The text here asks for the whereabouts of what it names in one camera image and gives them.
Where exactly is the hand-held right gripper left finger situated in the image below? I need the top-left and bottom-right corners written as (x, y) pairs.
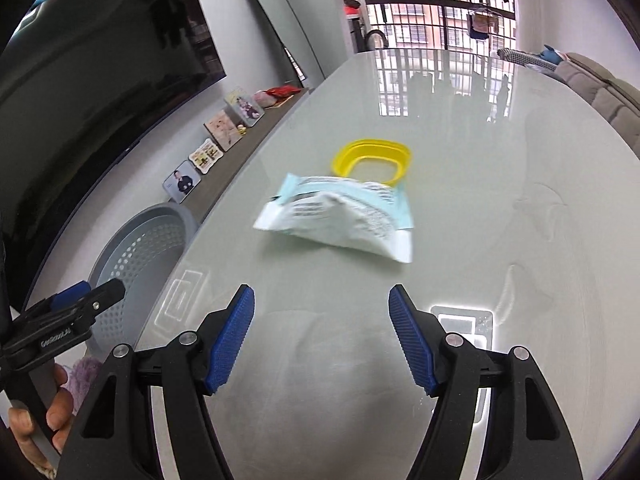
top-left (57, 284), bottom-right (256, 480)

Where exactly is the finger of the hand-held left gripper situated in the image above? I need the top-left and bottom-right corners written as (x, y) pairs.
top-left (49, 281), bottom-right (93, 311)
top-left (74, 279), bottom-right (127, 322)

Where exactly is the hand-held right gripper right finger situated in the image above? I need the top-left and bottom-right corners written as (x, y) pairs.
top-left (388, 284), bottom-right (583, 480)

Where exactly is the grey perforated plastic basket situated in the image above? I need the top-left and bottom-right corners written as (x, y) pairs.
top-left (87, 202), bottom-right (197, 356)

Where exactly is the white and teal snack packet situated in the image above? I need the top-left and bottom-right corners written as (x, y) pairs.
top-left (252, 173), bottom-right (416, 264)

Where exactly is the yellow plate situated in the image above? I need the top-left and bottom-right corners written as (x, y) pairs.
top-left (331, 138), bottom-right (413, 186)

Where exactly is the person's left hand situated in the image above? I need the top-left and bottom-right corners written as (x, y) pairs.
top-left (7, 364), bottom-right (76, 471)

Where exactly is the pink fluffy rug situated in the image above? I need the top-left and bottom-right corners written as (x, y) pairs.
top-left (62, 357), bottom-right (108, 411)

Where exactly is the long wooden console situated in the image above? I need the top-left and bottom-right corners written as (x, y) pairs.
top-left (180, 85), bottom-right (311, 226)

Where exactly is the large black television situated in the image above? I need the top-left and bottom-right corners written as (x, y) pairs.
top-left (0, 0), bottom-right (228, 311)

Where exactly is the checked cloth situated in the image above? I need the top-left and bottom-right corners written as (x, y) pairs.
top-left (497, 47), bottom-right (556, 73)

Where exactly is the beige sofa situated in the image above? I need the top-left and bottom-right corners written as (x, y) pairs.
top-left (542, 52), bottom-right (640, 151)

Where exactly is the tall leaning mirror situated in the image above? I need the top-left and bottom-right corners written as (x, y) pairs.
top-left (241, 0), bottom-right (326, 81)

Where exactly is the black window grille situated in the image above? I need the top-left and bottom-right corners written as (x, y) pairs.
top-left (357, 0), bottom-right (516, 51)

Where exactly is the small clothes drying rack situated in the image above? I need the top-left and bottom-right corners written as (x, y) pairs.
top-left (467, 7), bottom-right (503, 41)

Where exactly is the portrait photo frame dark suit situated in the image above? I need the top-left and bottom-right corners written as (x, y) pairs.
top-left (163, 161), bottom-right (202, 197)

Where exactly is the cartoon print photo frame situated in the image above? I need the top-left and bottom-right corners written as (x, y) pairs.
top-left (188, 138), bottom-right (224, 176)

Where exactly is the beige photo frame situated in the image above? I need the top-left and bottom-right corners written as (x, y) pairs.
top-left (203, 110), bottom-right (242, 152)

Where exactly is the tall family photo frame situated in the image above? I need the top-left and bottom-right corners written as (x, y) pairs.
top-left (223, 86), bottom-right (264, 126)

